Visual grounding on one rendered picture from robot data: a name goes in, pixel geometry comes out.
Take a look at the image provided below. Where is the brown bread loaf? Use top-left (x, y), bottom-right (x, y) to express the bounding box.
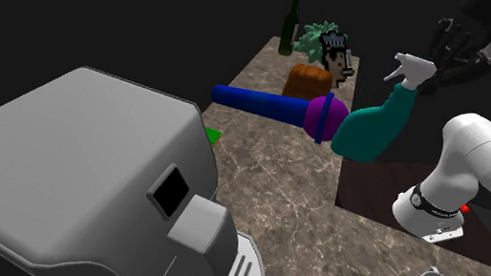
top-left (281, 61), bottom-right (335, 103)

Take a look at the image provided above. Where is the pixelated head figure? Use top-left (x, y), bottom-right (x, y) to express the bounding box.
top-left (313, 30), bottom-right (360, 92)

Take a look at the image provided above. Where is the dark green glass bottle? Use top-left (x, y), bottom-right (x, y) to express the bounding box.
top-left (277, 0), bottom-right (303, 58)

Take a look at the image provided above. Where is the grey coffee machine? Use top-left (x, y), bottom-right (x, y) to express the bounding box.
top-left (0, 55), bottom-right (289, 276)

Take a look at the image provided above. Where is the teal spray bottle white nozzle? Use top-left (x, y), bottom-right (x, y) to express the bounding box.
top-left (329, 45), bottom-right (439, 171)

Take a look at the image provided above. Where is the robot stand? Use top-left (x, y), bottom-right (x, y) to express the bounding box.
top-left (329, 154), bottom-right (491, 276)

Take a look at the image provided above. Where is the blue and purple microphone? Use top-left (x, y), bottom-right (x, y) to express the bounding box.
top-left (206, 78), bottom-right (352, 148)

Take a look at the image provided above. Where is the small green flat object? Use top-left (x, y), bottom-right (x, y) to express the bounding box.
top-left (203, 125), bottom-right (224, 147)

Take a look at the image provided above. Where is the green leafy plant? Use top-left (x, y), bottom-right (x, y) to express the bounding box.
top-left (290, 16), bottom-right (342, 68)

